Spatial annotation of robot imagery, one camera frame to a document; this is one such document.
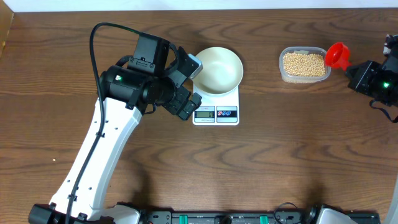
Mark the red plastic measuring scoop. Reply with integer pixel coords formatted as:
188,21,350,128
324,42,351,71

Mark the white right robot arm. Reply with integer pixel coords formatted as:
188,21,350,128
345,34,397,124

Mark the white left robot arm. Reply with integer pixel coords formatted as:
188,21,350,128
28,54,203,223

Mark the white digital kitchen scale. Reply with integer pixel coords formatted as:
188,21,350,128
192,86,239,126

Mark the cream round bowl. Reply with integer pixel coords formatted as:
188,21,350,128
193,47,244,95

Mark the clear plastic soybean container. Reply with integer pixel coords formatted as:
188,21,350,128
279,47,331,84

